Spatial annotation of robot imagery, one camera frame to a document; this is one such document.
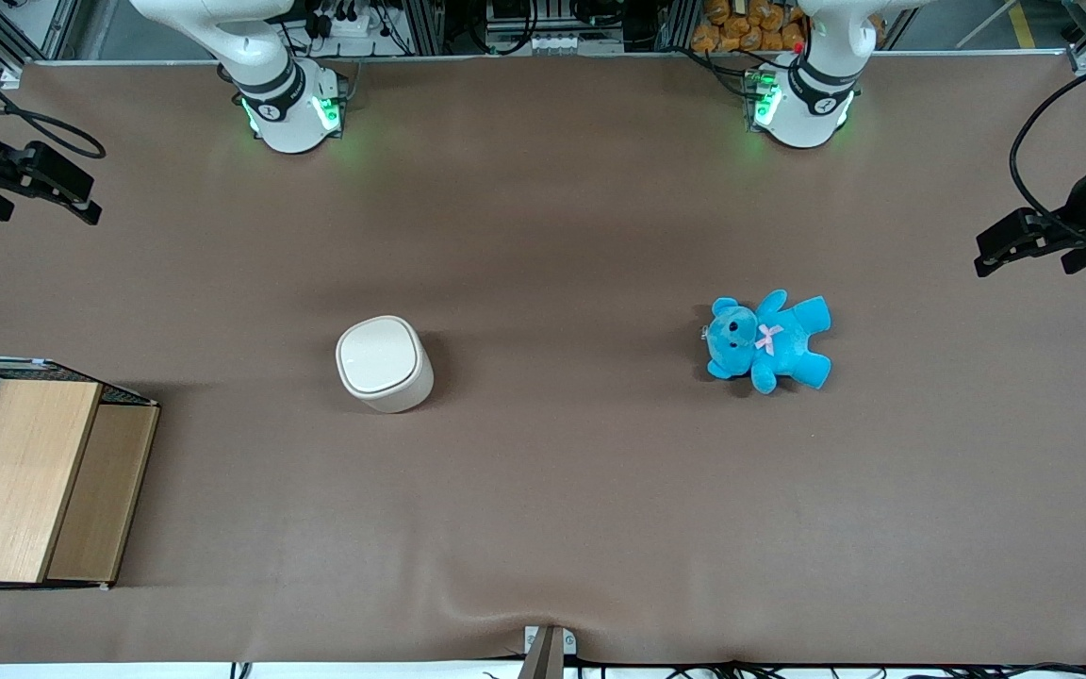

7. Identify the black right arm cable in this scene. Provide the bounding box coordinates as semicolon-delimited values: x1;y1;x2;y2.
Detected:
0;26;107;160

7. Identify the metal table clamp bracket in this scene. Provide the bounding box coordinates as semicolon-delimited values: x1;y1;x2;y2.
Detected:
522;624;578;679

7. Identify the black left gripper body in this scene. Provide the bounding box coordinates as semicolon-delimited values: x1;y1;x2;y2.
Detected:
1024;151;1086;276

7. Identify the white power strip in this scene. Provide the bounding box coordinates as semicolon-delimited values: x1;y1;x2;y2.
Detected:
315;8;386;41

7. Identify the orange plush toys pile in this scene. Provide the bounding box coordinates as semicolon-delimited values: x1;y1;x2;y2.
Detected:
690;0;886;55

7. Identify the blue teddy bear plush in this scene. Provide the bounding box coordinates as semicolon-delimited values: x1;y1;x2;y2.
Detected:
701;289;833;395

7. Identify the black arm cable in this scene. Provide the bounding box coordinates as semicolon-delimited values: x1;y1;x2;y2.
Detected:
1010;52;1086;241
0;26;107;160

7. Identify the wooden shelf box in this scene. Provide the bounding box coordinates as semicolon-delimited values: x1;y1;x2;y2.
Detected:
0;356;161;593

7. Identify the white flip-lid trash can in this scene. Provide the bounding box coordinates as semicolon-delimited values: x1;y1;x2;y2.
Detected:
335;315;436;415

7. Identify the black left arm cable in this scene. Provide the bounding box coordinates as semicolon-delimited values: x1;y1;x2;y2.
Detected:
1010;52;1086;241

